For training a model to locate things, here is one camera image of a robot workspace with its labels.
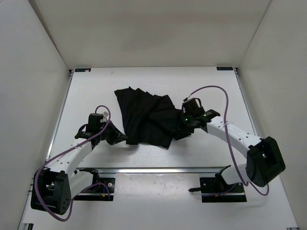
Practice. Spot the left corner label sticker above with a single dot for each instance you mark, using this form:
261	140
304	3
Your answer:
82	70

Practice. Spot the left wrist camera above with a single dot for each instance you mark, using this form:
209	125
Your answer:
95	122

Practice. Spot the corner label sticker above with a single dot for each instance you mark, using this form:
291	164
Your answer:
82	70
224	68

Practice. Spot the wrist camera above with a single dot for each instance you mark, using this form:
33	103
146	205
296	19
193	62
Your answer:
95	122
193	107

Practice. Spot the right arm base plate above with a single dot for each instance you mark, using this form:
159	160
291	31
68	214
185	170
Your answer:
213	191

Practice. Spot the black skirt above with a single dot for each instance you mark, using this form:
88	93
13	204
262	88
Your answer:
150	119

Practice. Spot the right corner label sticker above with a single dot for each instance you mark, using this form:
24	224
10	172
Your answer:
224	68

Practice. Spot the aluminium table edge rail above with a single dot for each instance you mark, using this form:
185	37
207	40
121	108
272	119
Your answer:
158	170

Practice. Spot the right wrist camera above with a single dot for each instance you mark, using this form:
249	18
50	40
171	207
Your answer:
193	107

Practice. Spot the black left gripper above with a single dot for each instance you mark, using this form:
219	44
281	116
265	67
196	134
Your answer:
117	137

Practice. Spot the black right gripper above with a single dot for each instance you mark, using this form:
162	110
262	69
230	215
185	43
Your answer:
190	130

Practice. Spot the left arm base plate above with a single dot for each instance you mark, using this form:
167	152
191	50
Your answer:
100	189

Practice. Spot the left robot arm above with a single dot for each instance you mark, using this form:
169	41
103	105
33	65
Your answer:
61	180

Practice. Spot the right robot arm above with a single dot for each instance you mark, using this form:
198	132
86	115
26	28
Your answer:
264	161

